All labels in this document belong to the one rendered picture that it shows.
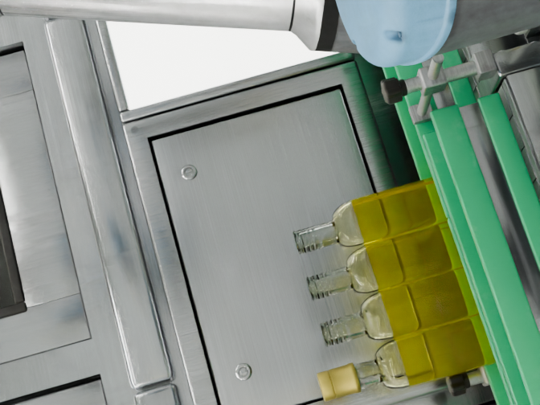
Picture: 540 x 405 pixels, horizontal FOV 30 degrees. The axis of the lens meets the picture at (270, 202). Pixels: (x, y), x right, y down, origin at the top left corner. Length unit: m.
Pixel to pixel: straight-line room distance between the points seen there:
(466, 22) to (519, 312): 0.46
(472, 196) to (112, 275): 0.51
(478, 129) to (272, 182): 0.35
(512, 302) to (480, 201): 0.11
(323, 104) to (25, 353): 0.53
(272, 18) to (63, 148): 0.68
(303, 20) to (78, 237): 0.67
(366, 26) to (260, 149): 0.69
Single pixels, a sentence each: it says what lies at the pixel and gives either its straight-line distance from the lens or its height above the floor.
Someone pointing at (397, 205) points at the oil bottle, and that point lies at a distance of 1.21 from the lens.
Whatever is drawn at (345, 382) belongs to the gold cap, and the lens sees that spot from 1.18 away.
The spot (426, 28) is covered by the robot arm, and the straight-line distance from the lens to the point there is 0.68.
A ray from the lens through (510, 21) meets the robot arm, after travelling 0.71.
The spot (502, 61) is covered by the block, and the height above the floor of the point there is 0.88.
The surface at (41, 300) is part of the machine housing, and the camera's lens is 1.42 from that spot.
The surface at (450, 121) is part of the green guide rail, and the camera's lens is 1.13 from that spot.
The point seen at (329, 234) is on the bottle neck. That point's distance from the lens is 1.21.
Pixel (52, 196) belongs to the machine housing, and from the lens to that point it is 1.45.
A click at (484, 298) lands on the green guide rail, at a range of 1.16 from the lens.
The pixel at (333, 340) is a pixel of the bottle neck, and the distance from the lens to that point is 1.19.
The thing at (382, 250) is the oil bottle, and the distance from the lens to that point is 1.20.
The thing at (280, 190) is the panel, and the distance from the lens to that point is 1.37.
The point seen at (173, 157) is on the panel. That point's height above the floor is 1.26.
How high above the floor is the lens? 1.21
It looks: 2 degrees down
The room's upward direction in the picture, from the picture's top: 106 degrees counter-clockwise
